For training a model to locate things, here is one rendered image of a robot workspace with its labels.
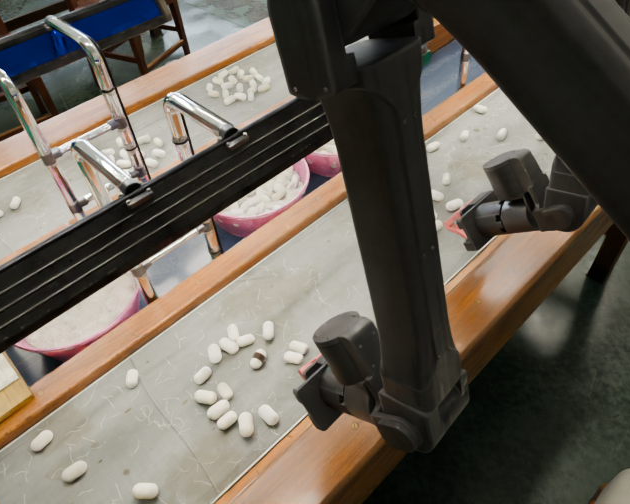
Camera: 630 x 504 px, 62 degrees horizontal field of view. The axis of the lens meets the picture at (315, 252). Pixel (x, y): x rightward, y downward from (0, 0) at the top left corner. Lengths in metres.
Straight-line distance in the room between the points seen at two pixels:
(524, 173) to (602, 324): 1.23
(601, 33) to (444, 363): 0.30
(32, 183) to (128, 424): 0.73
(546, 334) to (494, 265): 0.92
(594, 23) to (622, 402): 1.64
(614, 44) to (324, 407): 0.51
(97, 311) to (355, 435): 0.54
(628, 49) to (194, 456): 0.75
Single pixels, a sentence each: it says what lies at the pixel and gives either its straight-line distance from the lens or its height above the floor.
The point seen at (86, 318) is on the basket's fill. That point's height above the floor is 0.73.
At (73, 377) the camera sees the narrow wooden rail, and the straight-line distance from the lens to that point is 0.97.
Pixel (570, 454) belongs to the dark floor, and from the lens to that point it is 1.73.
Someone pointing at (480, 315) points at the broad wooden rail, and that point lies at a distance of 0.94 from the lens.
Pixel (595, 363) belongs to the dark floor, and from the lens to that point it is 1.90.
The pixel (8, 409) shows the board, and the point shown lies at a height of 0.78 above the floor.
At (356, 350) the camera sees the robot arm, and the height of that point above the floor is 1.06.
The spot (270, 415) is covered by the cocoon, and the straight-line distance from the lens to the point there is 0.83.
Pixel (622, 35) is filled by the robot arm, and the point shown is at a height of 1.39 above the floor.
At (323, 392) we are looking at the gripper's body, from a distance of 0.65.
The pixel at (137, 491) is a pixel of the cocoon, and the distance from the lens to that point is 0.84.
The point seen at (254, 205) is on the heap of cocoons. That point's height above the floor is 0.73.
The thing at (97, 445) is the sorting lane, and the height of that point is 0.74.
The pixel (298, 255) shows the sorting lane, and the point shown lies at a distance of 1.04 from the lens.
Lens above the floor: 1.51
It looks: 48 degrees down
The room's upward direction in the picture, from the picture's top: 6 degrees counter-clockwise
